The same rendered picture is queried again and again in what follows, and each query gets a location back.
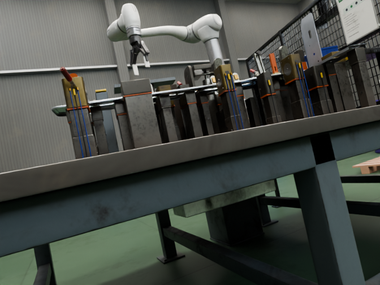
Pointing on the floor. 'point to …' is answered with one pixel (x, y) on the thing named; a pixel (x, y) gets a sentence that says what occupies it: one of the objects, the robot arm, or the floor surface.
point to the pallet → (369, 166)
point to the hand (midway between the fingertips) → (141, 69)
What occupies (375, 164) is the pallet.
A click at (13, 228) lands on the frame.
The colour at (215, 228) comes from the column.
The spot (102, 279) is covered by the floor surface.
